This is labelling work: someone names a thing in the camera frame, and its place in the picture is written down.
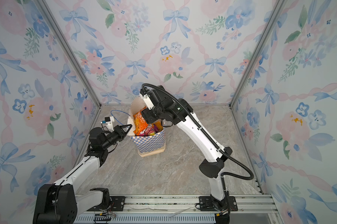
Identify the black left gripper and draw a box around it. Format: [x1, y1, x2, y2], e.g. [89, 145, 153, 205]
[102, 125, 132, 151]

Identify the orange snack packet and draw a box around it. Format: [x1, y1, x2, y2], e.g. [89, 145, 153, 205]
[133, 108, 148, 136]

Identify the yellow mango gummy bag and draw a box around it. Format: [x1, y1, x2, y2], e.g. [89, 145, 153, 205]
[153, 121, 163, 133]

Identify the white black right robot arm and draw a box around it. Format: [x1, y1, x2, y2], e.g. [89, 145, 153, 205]
[140, 88, 229, 212]

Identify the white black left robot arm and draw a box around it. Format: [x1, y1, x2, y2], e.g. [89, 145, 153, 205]
[33, 125, 132, 224]

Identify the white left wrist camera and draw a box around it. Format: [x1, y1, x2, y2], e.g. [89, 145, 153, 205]
[101, 116, 114, 132]

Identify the metal base rail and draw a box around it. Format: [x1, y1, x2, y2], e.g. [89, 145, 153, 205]
[45, 194, 281, 224]

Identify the aluminium corner post left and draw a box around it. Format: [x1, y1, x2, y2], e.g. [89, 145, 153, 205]
[34, 0, 101, 108]

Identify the aluminium corner post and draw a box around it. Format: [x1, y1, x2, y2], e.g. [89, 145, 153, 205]
[229, 0, 286, 109]
[34, 0, 101, 108]

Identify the aluminium corner post right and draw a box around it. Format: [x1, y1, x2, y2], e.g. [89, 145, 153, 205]
[229, 0, 286, 109]

